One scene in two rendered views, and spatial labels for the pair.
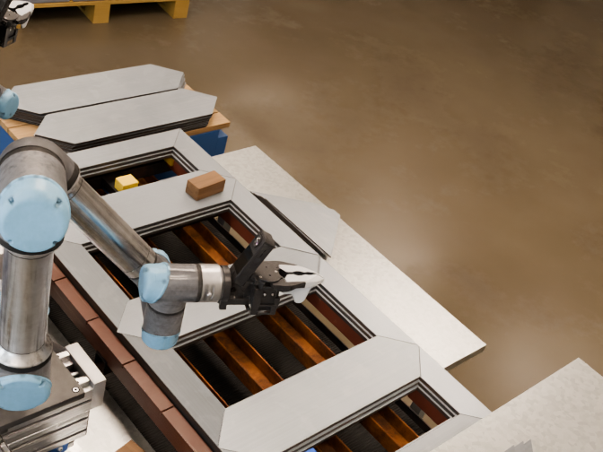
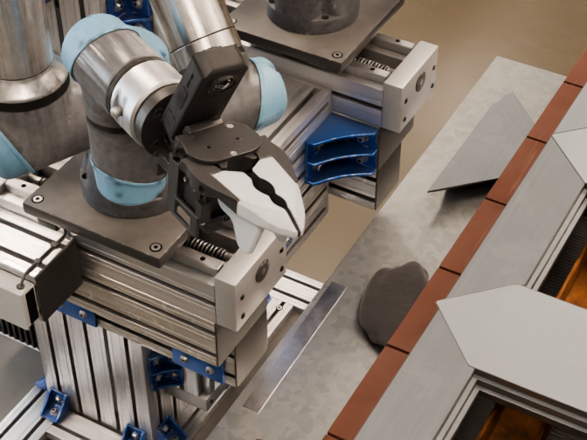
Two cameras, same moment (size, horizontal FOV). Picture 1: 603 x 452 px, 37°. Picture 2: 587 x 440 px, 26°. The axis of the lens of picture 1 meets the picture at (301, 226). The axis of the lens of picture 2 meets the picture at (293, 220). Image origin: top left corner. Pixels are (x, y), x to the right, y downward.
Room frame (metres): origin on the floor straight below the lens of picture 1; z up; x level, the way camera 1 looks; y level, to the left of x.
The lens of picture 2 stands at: (1.31, -0.83, 2.16)
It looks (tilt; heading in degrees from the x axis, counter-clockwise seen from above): 42 degrees down; 80
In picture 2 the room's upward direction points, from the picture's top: straight up
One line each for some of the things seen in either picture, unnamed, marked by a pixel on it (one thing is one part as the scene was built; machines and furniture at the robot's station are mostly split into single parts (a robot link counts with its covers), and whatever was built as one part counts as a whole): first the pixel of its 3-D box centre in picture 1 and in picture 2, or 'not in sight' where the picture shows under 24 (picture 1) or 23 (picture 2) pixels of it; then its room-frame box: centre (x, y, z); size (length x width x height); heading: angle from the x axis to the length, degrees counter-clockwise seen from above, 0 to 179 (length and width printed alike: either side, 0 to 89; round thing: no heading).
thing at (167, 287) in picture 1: (169, 283); (117, 70); (1.31, 0.21, 1.43); 0.11 x 0.08 x 0.09; 115
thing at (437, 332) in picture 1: (332, 248); not in sight; (2.52, -0.13, 0.74); 1.20 x 0.26 x 0.03; 51
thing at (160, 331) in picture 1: (161, 314); (141, 141); (1.33, 0.22, 1.34); 0.11 x 0.08 x 0.11; 24
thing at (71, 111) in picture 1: (115, 107); not in sight; (2.86, 0.78, 0.82); 0.80 x 0.40 x 0.06; 141
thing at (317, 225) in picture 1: (307, 216); not in sight; (2.62, -0.01, 0.77); 0.45 x 0.20 x 0.04; 51
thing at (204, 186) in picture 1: (205, 185); not in sight; (2.47, 0.34, 0.87); 0.12 x 0.06 x 0.05; 146
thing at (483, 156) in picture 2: not in sight; (502, 148); (2.00, 0.88, 0.70); 0.39 x 0.12 x 0.04; 51
